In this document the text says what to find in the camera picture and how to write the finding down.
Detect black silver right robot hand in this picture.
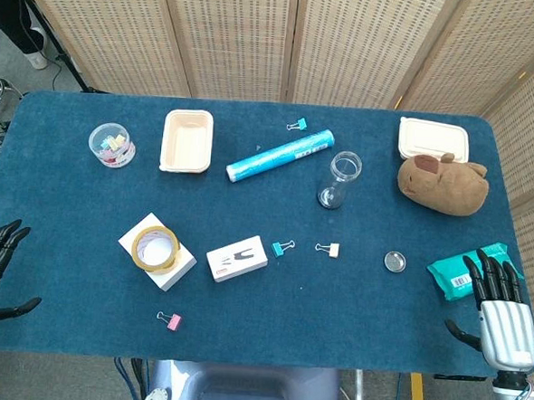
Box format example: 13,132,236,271
441,246,534,373

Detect green wet wipes pack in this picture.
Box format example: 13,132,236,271
424,237,527,309

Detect brown capybara plush toy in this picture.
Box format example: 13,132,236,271
394,149,492,220

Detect yellow packing tape roll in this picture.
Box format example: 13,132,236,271
129,223,184,275

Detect cream yellow binder clip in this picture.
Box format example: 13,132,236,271
313,241,341,260

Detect clear tub of binder clips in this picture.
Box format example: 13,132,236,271
86,120,139,171

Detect pink binder clip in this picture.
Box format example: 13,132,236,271
155,310,184,334

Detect plain white box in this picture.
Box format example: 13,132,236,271
115,209,201,295

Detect lidded beige food container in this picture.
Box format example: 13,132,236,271
396,116,473,167

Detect clear glass bottle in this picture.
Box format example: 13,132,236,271
315,149,364,213

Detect white shoe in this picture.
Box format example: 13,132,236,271
26,48,52,71

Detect teal binder clip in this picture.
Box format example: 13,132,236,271
270,237,298,260
285,116,310,134

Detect dark blue tablecloth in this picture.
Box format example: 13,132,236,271
0,85,528,385

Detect open beige food container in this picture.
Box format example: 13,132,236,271
158,107,217,176

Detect white printed stapler box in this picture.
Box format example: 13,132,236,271
204,232,271,287

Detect grey robot torso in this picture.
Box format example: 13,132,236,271
138,357,363,400

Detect blue plastic wrap roll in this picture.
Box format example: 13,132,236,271
224,121,338,190

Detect blue cable bundle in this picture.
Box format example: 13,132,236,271
110,357,150,400

